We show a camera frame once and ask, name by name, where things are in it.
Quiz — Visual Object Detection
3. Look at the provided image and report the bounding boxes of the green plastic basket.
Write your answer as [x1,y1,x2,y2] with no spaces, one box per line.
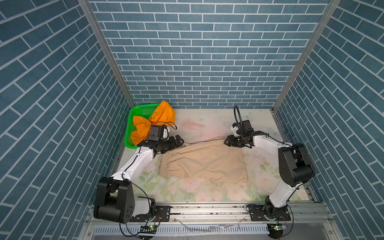
[125,103,160,149]

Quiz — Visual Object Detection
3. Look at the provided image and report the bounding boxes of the aluminium front rail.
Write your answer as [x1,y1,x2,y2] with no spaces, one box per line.
[79,201,342,240]

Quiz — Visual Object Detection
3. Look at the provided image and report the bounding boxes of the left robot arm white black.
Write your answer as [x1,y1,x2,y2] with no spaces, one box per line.
[94,135,184,224]

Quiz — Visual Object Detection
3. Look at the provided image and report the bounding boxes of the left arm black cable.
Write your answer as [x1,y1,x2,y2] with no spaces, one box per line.
[118,120,178,239]

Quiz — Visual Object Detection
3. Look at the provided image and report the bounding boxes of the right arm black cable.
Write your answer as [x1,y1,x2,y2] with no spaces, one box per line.
[233,104,244,134]

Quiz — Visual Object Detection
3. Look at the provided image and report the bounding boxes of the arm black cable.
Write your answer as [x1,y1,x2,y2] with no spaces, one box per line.
[233,104,244,134]
[118,120,178,239]

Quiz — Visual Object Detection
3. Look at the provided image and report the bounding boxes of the orange shorts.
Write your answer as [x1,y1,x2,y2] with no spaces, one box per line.
[131,101,176,146]

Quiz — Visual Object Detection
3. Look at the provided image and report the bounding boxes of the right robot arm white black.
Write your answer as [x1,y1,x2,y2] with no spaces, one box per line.
[225,131,315,220]

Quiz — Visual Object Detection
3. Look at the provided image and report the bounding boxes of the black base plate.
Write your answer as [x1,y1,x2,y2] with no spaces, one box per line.
[245,204,292,222]
[130,206,171,223]

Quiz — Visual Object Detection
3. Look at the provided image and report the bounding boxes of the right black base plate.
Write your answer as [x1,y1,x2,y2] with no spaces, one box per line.
[245,204,292,222]

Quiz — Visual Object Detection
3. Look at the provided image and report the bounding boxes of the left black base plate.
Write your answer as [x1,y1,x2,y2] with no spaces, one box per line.
[130,206,171,223]

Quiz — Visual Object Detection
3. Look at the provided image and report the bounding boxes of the beige shorts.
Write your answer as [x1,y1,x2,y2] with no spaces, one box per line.
[160,139,248,183]

